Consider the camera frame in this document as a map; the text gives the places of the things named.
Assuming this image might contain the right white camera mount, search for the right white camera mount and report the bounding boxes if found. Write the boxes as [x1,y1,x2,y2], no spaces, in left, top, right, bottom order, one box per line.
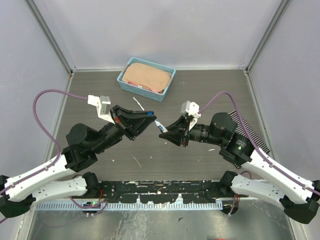
[180,100,201,131]

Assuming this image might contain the blue slotted cable duct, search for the blue slotted cable duct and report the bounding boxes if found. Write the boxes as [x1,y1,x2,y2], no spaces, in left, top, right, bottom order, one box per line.
[35,200,223,211]

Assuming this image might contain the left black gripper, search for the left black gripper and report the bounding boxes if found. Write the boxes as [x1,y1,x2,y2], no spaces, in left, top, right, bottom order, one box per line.
[93,104,158,155]

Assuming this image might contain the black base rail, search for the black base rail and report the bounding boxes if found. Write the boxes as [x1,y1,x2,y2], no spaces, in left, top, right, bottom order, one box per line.
[90,180,234,204]

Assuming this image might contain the white pen upper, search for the white pen upper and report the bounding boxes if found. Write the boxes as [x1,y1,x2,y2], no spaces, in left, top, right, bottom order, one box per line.
[132,96,145,111]

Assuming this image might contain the white marker blue print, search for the white marker blue print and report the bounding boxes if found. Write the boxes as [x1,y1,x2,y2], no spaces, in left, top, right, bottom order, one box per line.
[154,120,168,133]

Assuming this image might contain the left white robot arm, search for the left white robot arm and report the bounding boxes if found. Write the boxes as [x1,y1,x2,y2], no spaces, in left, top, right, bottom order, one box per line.
[0,105,157,219]

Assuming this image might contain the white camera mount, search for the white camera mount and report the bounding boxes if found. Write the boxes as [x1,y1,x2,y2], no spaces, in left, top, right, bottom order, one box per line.
[180,100,201,131]
[87,95,115,124]

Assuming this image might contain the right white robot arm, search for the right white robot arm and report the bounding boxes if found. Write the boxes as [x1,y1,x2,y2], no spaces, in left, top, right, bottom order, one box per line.
[159,112,320,224]

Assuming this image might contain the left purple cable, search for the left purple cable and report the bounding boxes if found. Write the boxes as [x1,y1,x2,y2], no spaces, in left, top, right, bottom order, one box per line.
[0,89,110,225]

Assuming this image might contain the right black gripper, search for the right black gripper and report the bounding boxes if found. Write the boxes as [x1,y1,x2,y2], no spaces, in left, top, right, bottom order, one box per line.
[159,112,225,146]

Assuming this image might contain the blue plastic basket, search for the blue plastic basket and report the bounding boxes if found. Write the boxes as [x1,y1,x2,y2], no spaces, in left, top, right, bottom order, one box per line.
[117,57,176,102]

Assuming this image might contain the black white striped cloth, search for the black white striped cloth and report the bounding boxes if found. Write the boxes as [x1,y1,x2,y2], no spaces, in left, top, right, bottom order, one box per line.
[225,110,271,169]

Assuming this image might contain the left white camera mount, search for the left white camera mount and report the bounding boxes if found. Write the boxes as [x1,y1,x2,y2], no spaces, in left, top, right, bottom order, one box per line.
[87,95,115,124]

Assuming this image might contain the peach folded towel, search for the peach folded towel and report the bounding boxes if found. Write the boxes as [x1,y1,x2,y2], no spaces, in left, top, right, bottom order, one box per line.
[122,62,172,94]

